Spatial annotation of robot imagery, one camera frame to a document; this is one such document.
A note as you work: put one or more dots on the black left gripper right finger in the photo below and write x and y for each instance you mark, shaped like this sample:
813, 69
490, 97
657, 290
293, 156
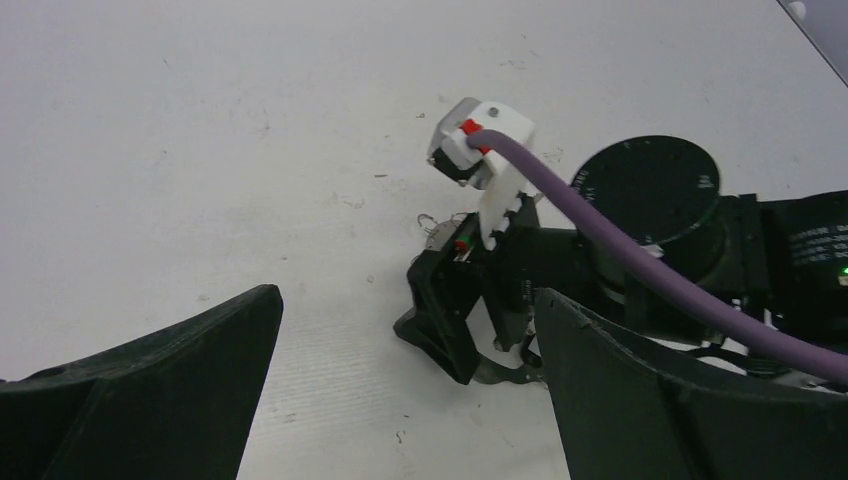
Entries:
629, 408

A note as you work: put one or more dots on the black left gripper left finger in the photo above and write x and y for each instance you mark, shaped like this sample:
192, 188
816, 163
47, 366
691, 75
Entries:
177, 403

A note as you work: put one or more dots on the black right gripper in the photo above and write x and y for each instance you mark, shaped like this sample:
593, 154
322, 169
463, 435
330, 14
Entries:
448, 282

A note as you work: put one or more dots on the large metal keyring organizer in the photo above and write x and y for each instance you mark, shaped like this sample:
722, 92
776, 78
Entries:
489, 372

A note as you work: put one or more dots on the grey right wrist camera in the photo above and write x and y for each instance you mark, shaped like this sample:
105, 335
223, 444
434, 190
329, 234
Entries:
483, 168

